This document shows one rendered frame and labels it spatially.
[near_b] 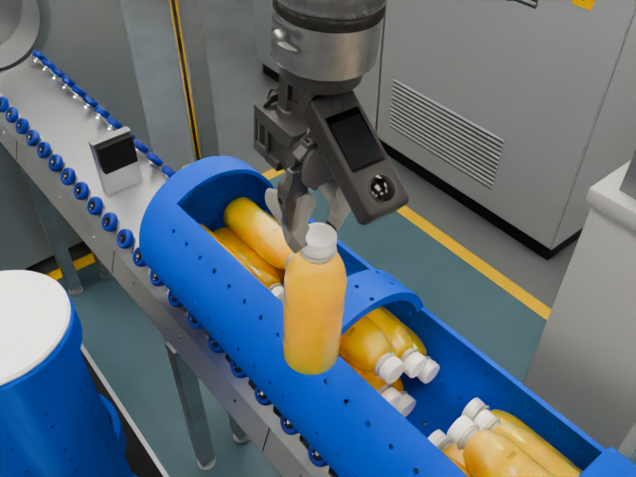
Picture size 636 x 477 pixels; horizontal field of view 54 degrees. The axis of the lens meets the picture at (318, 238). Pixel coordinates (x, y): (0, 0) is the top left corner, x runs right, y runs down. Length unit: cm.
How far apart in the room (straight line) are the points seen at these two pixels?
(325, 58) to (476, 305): 218
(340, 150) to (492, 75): 213
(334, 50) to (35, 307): 91
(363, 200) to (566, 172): 209
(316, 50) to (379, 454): 54
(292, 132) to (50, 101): 159
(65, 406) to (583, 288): 115
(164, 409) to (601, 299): 147
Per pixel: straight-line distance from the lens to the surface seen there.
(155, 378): 240
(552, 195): 266
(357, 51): 51
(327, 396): 89
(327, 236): 66
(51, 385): 125
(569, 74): 244
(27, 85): 223
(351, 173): 53
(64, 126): 197
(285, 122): 58
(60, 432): 135
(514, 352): 251
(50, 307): 127
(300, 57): 51
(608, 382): 173
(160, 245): 115
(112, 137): 158
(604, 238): 150
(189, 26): 174
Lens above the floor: 192
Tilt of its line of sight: 43 degrees down
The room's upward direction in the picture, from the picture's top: straight up
